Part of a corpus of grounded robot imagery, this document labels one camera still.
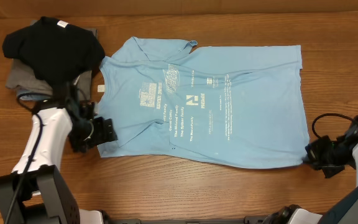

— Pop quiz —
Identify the light blue printed t-shirt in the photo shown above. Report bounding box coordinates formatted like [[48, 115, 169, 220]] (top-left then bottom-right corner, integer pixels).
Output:
[[98, 37, 310, 169]]

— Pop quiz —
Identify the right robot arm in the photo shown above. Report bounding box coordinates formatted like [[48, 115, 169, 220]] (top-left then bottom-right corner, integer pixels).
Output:
[[262, 113, 358, 224]]

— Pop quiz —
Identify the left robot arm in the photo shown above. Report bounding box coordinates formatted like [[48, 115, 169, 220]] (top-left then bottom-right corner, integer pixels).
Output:
[[0, 83, 117, 224]]

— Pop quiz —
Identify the black folded t-shirt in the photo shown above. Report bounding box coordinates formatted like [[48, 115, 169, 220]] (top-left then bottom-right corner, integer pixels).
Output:
[[2, 16, 105, 87]]

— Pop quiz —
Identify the grey folded t-shirt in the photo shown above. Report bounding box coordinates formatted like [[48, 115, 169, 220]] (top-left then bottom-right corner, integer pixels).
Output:
[[6, 21, 98, 100]]

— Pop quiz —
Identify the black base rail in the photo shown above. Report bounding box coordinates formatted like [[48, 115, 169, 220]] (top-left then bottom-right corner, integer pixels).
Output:
[[103, 215, 266, 224]]

